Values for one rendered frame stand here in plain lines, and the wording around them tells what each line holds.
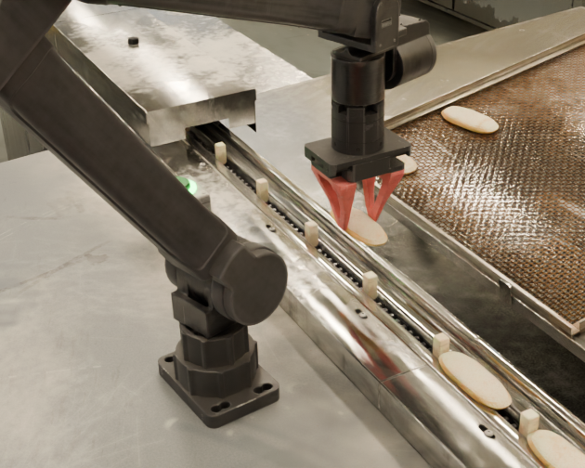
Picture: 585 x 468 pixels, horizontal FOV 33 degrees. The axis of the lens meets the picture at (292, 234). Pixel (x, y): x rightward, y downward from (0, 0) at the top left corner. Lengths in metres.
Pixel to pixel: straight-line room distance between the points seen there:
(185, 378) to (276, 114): 0.76
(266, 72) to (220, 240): 0.99
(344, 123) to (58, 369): 0.41
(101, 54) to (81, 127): 0.93
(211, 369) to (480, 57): 1.11
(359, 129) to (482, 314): 0.27
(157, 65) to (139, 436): 0.80
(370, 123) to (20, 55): 0.43
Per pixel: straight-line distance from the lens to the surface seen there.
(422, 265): 1.24
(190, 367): 1.00
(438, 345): 1.03
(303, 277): 1.14
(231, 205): 1.30
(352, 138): 1.04
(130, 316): 1.17
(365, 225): 1.10
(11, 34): 0.72
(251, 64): 1.93
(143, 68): 1.64
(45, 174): 1.54
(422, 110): 1.43
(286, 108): 1.70
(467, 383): 0.99
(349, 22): 0.97
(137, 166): 0.83
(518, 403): 0.99
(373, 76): 1.02
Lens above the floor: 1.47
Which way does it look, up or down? 30 degrees down
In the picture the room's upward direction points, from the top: 2 degrees counter-clockwise
